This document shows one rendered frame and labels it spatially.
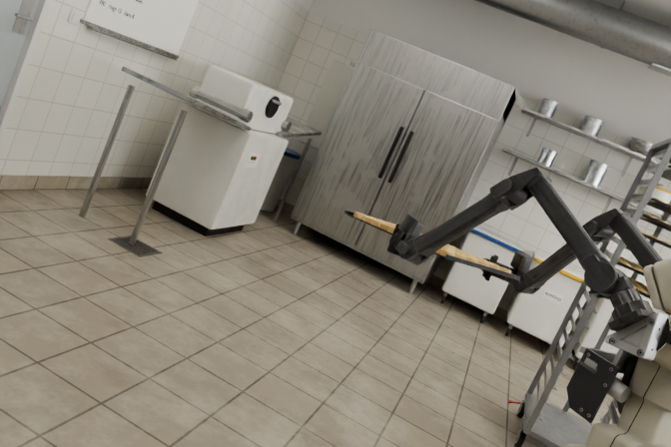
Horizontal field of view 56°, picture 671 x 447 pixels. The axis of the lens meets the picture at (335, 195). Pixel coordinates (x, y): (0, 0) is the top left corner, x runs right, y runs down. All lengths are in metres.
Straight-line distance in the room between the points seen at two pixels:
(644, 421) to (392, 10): 5.59
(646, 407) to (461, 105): 4.15
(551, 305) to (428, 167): 1.63
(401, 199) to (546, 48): 2.14
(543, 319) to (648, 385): 4.19
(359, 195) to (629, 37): 2.57
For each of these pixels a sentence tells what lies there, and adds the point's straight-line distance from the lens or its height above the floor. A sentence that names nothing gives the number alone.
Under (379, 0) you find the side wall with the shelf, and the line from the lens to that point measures 6.92.
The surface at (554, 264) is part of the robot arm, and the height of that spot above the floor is 1.09.
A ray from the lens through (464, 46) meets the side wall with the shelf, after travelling 6.67.
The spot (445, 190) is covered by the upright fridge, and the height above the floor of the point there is 1.00.
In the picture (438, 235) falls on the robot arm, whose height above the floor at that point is 1.06.
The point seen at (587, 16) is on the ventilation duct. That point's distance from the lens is 5.63.
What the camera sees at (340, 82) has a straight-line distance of 6.77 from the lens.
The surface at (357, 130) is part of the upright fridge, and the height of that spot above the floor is 1.16.
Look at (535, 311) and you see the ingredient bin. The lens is 5.95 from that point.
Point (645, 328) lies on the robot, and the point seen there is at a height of 1.11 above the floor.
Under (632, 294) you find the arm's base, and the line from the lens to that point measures 1.67.
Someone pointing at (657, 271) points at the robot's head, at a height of 1.24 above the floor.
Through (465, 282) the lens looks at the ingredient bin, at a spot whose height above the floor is 0.29.
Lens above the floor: 1.30
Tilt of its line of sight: 8 degrees down
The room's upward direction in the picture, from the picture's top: 24 degrees clockwise
